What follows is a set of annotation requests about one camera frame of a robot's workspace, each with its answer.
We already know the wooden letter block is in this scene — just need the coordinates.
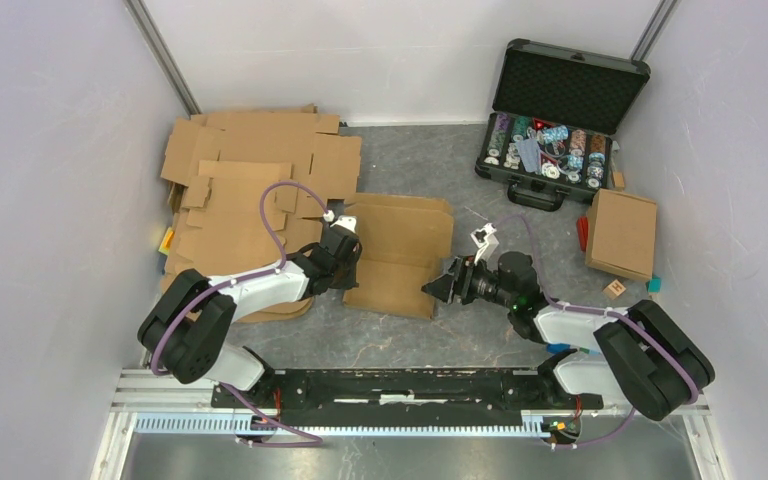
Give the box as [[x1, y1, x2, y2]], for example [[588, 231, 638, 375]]
[[603, 279, 627, 300]]

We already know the orange yellow block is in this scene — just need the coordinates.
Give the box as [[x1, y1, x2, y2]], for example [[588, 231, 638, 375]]
[[158, 227, 174, 255]]

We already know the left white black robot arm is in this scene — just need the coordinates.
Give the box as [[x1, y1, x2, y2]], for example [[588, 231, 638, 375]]
[[137, 216, 362, 408]]

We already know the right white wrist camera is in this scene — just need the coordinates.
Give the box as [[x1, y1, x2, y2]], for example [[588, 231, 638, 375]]
[[470, 223, 499, 262]]

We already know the stack of flat cardboard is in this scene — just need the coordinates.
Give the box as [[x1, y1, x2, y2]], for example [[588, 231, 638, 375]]
[[160, 105, 362, 289]]

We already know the black poker chip case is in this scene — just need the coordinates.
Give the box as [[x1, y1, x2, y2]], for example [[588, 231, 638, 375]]
[[474, 39, 651, 212]]

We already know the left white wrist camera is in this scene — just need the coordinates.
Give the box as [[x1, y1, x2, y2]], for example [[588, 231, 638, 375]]
[[329, 215, 357, 234]]

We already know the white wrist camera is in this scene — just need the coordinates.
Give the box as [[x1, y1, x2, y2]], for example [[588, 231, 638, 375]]
[[470, 223, 499, 262], [329, 215, 357, 234]]

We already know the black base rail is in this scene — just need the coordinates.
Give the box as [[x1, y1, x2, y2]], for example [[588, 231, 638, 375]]
[[245, 368, 604, 427]]

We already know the folded cardboard box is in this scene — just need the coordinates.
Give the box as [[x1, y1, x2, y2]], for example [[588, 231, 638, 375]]
[[585, 189, 657, 282]]

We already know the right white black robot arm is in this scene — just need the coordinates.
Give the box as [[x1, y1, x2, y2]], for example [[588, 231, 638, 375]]
[[421, 251, 716, 421]]

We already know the teal cube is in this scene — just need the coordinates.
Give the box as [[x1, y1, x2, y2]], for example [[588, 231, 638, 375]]
[[646, 275, 662, 294]]

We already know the red object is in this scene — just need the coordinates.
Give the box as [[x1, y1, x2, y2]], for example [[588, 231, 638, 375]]
[[576, 216, 589, 252]]

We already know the blue block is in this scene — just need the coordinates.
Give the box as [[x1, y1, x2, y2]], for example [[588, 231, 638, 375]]
[[546, 343, 574, 355]]

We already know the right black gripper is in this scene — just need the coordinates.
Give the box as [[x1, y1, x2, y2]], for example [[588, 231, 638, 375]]
[[420, 254, 515, 310]]

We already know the cardboard box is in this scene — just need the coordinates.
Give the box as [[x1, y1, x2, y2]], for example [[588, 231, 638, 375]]
[[343, 193, 455, 320], [585, 189, 657, 282]]

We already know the small brown wooden block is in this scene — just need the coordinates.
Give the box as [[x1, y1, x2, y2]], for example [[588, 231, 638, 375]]
[[612, 171, 626, 191]]

